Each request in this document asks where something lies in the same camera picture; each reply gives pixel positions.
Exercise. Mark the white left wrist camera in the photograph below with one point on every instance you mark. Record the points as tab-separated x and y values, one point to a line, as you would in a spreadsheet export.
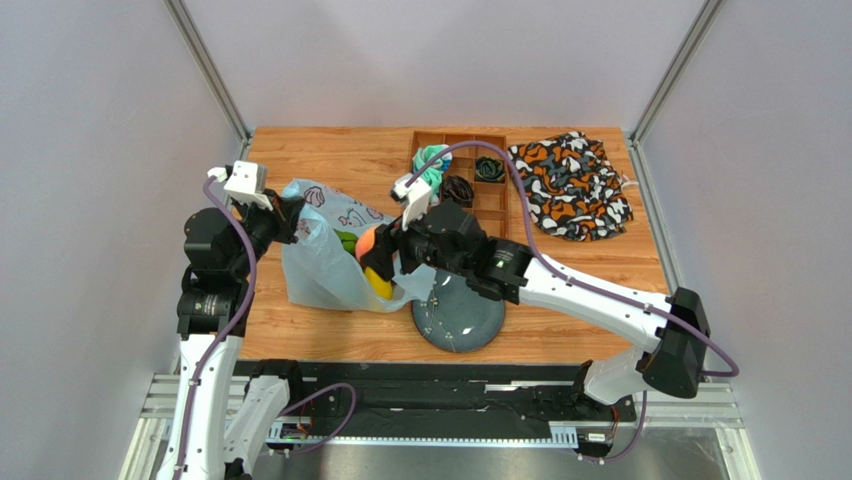
245	183

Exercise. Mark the orange camouflage cloth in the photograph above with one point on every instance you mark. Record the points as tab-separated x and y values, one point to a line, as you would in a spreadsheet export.
572	189

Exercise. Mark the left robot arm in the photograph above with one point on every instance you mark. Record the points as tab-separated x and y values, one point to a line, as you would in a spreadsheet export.
212	311

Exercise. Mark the dark green rolled sock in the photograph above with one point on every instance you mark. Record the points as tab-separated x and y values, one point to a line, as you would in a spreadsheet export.
489	170

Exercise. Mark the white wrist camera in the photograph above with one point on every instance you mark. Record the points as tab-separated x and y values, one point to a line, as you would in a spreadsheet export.
245	183
414	195

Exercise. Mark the dark grey plate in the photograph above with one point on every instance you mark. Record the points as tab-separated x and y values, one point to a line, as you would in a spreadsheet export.
456	319

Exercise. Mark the green white sock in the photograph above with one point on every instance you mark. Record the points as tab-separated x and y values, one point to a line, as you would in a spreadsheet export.
433	176

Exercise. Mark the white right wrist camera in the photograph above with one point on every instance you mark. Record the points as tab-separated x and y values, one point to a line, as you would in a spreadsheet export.
414	195

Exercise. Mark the light blue cartoon plastic bag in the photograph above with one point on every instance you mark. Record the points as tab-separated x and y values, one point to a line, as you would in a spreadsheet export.
317	270

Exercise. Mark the peach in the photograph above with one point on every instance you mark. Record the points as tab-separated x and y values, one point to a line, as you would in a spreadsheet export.
369	246

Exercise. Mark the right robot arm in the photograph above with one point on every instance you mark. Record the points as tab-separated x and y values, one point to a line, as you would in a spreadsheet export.
667	334

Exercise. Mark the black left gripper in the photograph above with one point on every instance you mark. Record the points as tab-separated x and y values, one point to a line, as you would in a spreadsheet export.
284	215

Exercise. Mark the yellow mango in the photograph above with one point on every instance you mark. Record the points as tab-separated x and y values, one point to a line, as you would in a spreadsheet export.
382	288

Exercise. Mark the wooden compartment tray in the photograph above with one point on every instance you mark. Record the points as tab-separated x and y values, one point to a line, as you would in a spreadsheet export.
491	203

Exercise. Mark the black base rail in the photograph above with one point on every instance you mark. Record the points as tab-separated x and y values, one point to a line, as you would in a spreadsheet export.
445	401

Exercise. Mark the black brown rolled sock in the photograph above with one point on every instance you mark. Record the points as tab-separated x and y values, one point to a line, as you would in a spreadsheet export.
457	189

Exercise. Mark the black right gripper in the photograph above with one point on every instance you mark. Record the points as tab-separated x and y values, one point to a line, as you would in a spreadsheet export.
405	246

